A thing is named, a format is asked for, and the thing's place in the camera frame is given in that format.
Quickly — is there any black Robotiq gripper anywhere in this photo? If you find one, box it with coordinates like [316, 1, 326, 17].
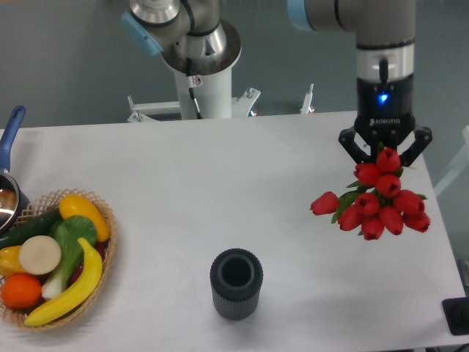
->
[339, 75, 432, 167]

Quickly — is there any red tulip bouquet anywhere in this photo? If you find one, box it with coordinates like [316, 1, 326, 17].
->
[310, 144, 431, 241]

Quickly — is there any dark grey ribbed vase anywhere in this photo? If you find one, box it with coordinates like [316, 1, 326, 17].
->
[210, 248, 264, 320]

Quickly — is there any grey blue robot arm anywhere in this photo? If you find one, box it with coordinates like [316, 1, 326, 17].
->
[121, 1, 432, 166]

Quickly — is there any black device at edge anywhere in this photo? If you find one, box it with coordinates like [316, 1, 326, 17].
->
[442, 297, 469, 336]

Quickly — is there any dark red fruit toy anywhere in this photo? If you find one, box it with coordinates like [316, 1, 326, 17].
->
[70, 242, 107, 285]

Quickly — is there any yellow plastic banana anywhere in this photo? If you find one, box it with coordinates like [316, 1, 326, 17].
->
[24, 238, 103, 327]

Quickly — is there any yellow lemon toy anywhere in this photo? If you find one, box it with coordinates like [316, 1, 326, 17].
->
[59, 194, 110, 243]

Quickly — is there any green bok choy toy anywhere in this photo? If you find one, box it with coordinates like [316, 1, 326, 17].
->
[42, 216, 97, 301]

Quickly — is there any dark green cucumber toy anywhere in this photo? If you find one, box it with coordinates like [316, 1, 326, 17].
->
[1, 208, 62, 249]

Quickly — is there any beige round disc toy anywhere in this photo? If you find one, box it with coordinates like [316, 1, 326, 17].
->
[18, 235, 62, 275]

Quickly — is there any yellow bell pepper toy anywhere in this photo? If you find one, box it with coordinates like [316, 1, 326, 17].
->
[0, 246, 26, 277]

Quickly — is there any orange plastic fruit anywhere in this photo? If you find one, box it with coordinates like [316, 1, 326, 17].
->
[1, 274, 42, 309]

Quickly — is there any woven wicker basket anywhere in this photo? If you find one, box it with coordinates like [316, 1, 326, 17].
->
[1, 188, 117, 331]

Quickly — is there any white frame at right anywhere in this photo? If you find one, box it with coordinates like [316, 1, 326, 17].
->
[434, 125, 468, 197]

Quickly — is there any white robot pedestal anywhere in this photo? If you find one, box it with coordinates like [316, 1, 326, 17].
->
[162, 19, 242, 120]

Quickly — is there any black cable on pedestal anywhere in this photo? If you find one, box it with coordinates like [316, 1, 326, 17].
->
[185, 57, 204, 120]

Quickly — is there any blue handled saucepan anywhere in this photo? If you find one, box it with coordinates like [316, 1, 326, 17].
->
[1, 106, 29, 235]

